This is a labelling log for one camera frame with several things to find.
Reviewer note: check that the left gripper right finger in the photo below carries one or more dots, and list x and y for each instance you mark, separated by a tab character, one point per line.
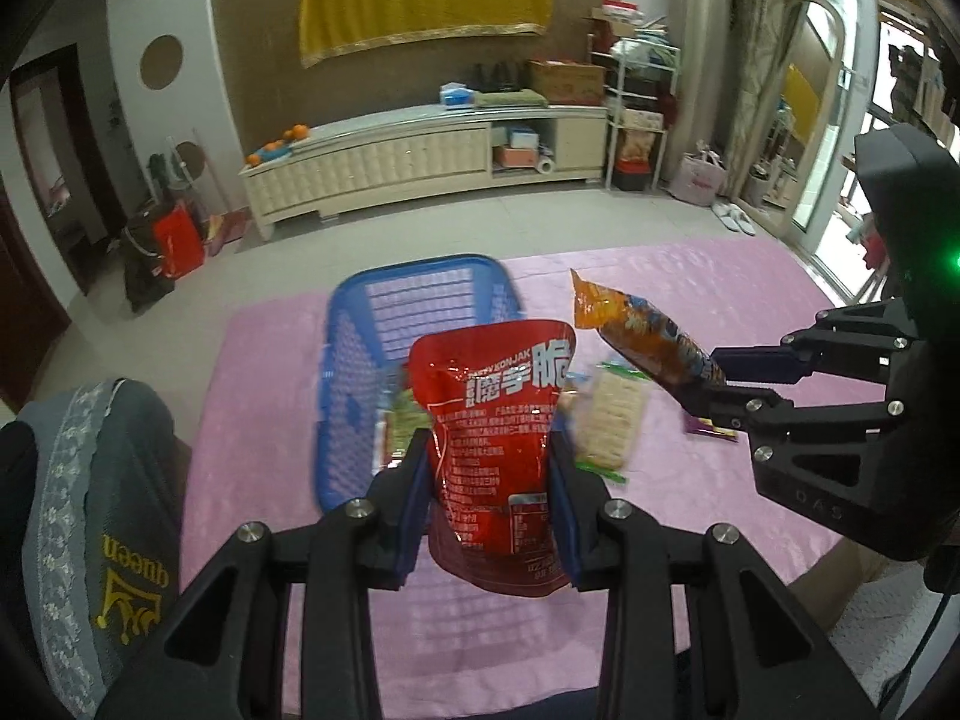
697	624

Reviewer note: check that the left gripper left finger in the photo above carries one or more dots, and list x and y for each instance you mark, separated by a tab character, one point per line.
220	652

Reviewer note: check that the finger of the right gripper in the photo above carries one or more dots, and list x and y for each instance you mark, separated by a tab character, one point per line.
855	342
889	437

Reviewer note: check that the green-edged cracker pack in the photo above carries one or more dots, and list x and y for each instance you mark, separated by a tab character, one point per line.
607	419

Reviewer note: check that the orange snack bag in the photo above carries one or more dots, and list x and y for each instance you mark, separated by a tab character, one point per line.
646	337

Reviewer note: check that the red konjac snack bag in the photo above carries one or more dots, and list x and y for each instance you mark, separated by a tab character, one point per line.
491	392

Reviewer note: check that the blue plastic basket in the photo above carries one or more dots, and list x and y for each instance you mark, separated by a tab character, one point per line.
373	318

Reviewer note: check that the purple yellow snack packet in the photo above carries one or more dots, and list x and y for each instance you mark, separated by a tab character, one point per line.
704	427

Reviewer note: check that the grey queen cushion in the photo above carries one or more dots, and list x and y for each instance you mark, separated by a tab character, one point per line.
103	538

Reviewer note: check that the white slippers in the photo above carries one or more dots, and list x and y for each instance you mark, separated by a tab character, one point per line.
733	218

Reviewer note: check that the pink quilted table cover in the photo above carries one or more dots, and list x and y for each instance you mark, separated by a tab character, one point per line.
444	648

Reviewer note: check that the pink gift bag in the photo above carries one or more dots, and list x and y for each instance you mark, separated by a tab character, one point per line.
698	178

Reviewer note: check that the cream tv cabinet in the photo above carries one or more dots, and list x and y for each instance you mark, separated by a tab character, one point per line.
422	152

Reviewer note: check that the white metal shelf rack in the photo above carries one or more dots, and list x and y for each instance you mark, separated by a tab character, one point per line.
640	76

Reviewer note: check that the cardboard box on cabinet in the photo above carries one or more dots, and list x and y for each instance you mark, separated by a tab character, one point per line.
567	83

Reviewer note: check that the black bag on floor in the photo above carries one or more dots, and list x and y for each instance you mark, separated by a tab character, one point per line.
145	282

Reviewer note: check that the green folded towel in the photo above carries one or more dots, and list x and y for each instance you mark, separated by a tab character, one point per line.
514	99

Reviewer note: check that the red shopping bag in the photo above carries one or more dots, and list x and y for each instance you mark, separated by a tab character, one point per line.
181	247

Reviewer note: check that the oranges on cabinet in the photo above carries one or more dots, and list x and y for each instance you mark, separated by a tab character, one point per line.
275	150

